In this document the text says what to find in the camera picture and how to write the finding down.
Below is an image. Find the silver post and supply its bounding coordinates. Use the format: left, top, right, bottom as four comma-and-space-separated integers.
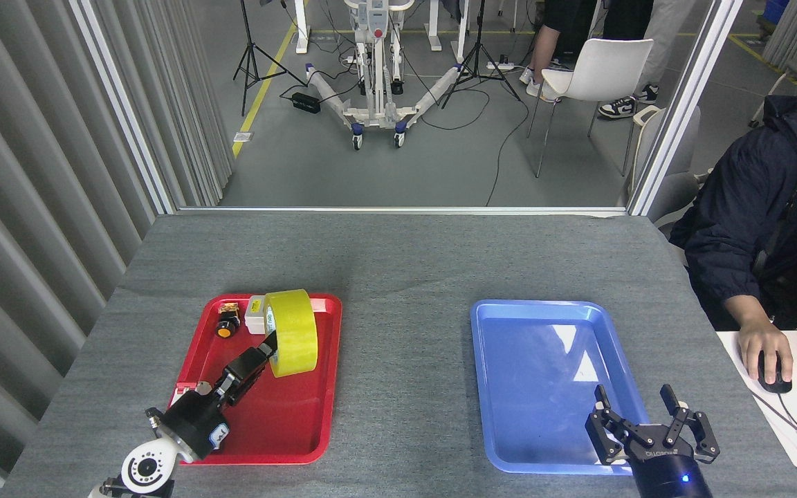
625, 0, 744, 216

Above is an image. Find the person's hand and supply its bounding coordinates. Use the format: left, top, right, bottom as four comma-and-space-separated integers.
737, 322, 794, 385

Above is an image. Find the white two-button switch box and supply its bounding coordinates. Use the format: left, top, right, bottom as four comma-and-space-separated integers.
244, 295, 270, 335

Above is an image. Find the person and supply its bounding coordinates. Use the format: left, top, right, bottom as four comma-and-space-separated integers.
598, 0, 697, 118
670, 93, 797, 333
520, 0, 603, 103
603, 0, 654, 40

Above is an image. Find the red plastic tray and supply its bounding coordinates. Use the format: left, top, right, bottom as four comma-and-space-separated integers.
163, 293, 342, 465

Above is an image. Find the blue bin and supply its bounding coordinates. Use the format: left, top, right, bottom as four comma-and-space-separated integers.
762, 0, 791, 32

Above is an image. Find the grey office chair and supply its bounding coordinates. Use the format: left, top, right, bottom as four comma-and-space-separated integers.
632, 104, 704, 225

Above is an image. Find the silver horizontal rail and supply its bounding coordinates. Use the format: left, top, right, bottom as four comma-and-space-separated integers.
176, 205, 631, 216

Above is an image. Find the blue plastic tray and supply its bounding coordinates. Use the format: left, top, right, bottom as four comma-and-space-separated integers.
470, 299, 652, 476

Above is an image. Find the yellow tape roll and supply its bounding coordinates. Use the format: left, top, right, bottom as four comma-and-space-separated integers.
262, 289, 319, 378

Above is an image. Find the white table leg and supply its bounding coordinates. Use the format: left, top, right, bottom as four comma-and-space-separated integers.
293, 0, 311, 55
425, 0, 443, 51
457, 0, 473, 63

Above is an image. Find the black tripod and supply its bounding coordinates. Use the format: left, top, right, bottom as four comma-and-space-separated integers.
233, 0, 307, 117
440, 0, 522, 110

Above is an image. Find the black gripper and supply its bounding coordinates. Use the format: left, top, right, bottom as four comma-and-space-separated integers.
161, 331, 282, 460
585, 384, 722, 498

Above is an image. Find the black computer mouse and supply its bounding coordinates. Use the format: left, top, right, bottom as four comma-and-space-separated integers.
758, 351, 793, 394

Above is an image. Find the white stand on wheels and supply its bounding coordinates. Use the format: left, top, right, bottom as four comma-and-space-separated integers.
305, 0, 465, 149

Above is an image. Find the black yellow push button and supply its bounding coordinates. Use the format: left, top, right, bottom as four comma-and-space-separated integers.
215, 302, 241, 339

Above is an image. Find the white plastic chair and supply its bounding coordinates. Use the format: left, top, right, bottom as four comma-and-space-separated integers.
527, 38, 655, 178

